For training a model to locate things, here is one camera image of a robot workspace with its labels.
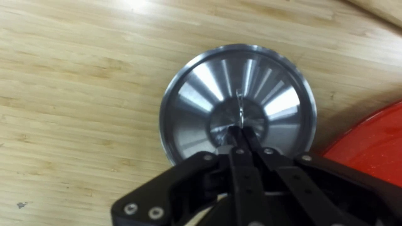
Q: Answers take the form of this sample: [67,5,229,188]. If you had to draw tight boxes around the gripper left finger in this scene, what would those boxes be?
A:
[111,126,267,226]

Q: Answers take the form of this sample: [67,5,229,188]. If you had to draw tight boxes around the silver metal pot lid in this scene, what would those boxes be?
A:
[159,44,317,166]

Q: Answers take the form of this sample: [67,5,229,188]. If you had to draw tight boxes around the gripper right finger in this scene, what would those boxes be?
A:
[242,126,402,226]

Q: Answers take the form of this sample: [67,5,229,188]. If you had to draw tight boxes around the red pot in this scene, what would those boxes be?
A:
[322,100,402,188]

